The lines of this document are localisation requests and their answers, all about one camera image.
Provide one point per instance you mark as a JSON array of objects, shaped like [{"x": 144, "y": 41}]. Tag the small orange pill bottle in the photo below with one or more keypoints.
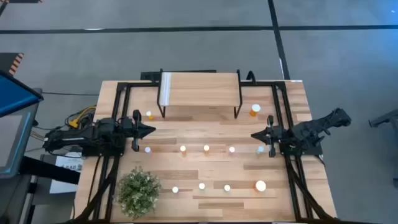
[
  {"x": 227, "y": 188},
  {"x": 149, "y": 114}
]

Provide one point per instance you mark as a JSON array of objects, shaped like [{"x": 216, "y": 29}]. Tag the small white bottle row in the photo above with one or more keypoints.
[
  {"x": 206, "y": 148},
  {"x": 183, "y": 149}
]

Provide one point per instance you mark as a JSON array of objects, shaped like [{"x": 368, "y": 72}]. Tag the monitor with grey screen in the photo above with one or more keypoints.
[{"x": 12, "y": 140}]

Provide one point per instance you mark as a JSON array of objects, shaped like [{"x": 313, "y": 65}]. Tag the tilted computer monitor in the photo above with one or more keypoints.
[{"x": 15, "y": 93}]

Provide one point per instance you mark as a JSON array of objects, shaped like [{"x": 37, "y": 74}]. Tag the small white bottle front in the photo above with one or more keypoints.
[
  {"x": 201, "y": 186},
  {"x": 175, "y": 189}
]

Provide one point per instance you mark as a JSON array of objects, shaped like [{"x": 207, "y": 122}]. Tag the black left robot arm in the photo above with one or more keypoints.
[{"x": 77, "y": 137}]

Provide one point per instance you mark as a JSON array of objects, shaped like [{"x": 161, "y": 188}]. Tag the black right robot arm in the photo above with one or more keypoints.
[{"x": 311, "y": 129}]

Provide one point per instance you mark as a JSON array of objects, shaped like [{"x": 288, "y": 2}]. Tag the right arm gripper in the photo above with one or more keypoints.
[{"x": 272, "y": 149}]

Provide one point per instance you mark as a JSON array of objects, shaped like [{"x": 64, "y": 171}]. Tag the white printed paper sheet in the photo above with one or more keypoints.
[{"x": 66, "y": 161}]

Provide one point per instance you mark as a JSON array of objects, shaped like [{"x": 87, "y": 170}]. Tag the black aluminium frame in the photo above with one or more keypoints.
[{"x": 264, "y": 83}]

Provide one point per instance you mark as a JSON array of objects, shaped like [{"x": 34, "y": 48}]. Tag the large orange pill bottle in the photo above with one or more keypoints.
[{"x": 255, "y": 109}]

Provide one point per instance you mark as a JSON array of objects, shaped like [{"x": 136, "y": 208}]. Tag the black stand beam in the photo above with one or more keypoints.
[{"x": 46, "y": 169}]

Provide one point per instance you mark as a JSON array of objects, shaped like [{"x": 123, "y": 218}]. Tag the green artificial potted plant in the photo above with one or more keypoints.
[{"x": 138, "y": 193}]

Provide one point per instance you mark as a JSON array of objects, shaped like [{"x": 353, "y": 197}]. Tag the large white bottle cap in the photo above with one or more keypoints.
[{"x": 260, "y": 185}]

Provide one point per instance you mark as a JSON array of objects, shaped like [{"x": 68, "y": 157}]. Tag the dark grey stand leg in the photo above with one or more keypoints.
[{"x": 388, "y": 119}]

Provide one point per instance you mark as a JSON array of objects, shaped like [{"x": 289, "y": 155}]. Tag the black mount block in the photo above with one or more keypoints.
[{"x": 149, "y": 76}]

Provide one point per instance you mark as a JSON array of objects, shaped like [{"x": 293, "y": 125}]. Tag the wooden shelf with black legs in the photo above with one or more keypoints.
[{"x": 202, "y": 90}]

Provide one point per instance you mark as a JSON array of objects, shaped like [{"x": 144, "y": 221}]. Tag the black mat with hazard stripes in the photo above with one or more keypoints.
[{"x": 9, "y": 62}]

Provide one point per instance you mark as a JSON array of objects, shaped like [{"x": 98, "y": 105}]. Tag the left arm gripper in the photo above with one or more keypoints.
[{"x": 136, "y": 144}]

